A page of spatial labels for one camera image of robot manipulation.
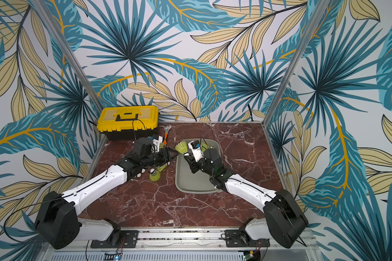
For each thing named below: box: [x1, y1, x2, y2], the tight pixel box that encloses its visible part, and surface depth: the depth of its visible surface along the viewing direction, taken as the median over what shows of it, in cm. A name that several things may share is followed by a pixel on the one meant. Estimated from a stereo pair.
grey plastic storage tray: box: [175, 138, 223, 194], surface depth 80 cm
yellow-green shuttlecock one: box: [174, 141, 188, 155], surface depth 81 cm
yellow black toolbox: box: [96, 105, 159, 141], surface depth 100 cm
